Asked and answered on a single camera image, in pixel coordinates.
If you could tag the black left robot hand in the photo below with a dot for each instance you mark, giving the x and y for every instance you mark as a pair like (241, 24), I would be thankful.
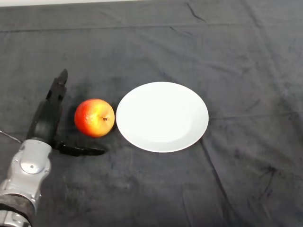
(47, 118)

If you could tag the white round plate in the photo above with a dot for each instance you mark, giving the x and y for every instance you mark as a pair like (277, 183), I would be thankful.
(163, 118)

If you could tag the red and yellow apple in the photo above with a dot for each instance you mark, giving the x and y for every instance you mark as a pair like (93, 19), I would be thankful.
(91, 118)

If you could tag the black cloth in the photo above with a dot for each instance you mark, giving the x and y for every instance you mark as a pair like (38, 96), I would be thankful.
(165, 189)

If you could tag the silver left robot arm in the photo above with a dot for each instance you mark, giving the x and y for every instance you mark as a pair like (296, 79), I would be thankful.
(23, 170)

